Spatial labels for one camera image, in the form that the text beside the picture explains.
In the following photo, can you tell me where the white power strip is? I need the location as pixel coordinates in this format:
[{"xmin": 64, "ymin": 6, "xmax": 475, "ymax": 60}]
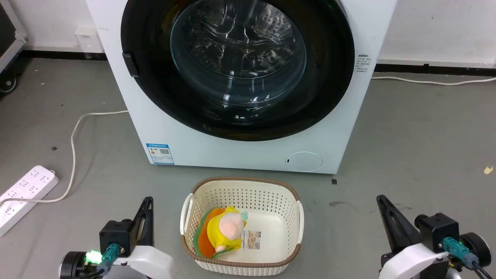
[{"xmin": 0, "ymin": 165, "xmax": 59, "ymax": 237}]

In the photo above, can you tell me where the white paper product tag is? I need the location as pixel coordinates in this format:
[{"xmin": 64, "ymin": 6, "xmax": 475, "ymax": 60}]
[{"xmin": 241, "ymin": 230, "xmax": 262, "ymax": 250}]

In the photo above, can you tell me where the white power cord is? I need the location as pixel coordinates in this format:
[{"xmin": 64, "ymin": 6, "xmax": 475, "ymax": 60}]
[{"xmin": 0, "ymin": 110, "xmax": 129, "ymax": 204}]

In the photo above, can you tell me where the white text warning sticker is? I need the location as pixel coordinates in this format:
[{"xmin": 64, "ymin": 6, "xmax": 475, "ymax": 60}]
[{"xmin": 354, "ymin": 54, "xmax": 373, "ymax": 74}]

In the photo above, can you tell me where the white wall socket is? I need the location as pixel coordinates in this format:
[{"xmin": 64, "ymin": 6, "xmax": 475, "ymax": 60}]
[{"xmin": 75, "ymin": 26, "xmax": 102, "ymax": 53}]

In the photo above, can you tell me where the right green plug black cable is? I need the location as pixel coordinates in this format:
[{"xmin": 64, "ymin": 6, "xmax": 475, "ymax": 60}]
[{"xmin": 443, "ymin": 237, "xmax": 496, "ymax": 279}]

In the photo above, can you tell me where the black door handle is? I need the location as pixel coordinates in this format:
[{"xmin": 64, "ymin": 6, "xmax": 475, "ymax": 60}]
[{"xmin": 122, "ymin": 52, "xmax": 139, "ymax": 78}]

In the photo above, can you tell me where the white front-load washing machine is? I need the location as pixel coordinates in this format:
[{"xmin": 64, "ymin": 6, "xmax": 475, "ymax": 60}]
[{"xmin": 86, "ymin": 0, "xmax": 398, "ymax": 174}]

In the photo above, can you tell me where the white cable along wall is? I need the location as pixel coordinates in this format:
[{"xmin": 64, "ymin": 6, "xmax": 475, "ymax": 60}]
[{"xmin": 371, "ymin": 76, "xmax": 496, "ymax": 86}]

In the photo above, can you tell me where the green plug black cable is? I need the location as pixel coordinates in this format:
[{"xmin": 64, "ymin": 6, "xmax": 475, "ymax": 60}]
[
  {"xmin": 79, "ymin": 243, "xmax": 125, "ymax": 279},
  {"xmin": 443, "ymin": 237, "xmax": 496, "ymax": 279}
]

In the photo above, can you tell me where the black round glass washer door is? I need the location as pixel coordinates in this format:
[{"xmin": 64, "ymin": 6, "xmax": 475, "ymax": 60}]
[{"xmin": 121, "ymin": 0, "xmax": 355, "ymax": 141}]

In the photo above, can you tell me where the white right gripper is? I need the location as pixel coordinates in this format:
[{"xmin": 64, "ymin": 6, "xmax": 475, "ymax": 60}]
[{"xmin": 376, "ymin": 195, "xmax": 451, "ymax": 279}]

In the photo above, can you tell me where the black wheeled cart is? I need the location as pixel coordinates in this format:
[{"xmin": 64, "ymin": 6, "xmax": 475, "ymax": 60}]
[{"xmin": 0, "ymin": 0, "xmax": 29, "ymax": 95}]

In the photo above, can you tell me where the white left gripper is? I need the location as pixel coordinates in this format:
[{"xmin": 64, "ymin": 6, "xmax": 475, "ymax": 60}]
[{"xmin": 112, "ymin": 196, "xmax": 174, "ymax": 279}]

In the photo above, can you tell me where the blue energy label sticker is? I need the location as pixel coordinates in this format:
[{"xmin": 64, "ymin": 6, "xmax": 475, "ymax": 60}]
[{"xmin": 146, "ymin": 143, "xmax": 175, "ymax": 165}]

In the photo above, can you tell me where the left green plug black cable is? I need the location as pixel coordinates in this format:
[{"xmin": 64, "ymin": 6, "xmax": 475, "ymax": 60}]
[{"xmin": 79, "ymin": 243, "xmax": 125, "ymax": 279}]

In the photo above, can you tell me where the cream laundry basket brown rim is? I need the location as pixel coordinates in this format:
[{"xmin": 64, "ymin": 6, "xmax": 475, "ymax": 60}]
[{"xmin": 180, "ymin": 177, "xmax": 305, "ymax": 277}]

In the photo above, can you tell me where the yellow plush doll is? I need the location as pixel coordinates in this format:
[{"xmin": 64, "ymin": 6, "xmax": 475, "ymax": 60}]
[{"xmin": 193, "ymin": 206, "xmax": 248, "ymax": 259}]

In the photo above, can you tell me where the round white filter cover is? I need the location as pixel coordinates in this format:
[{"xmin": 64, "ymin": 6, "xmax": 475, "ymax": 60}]
[{"xmin": 286, "ymin": 152, "xmax": 324, "ymax": 172}]

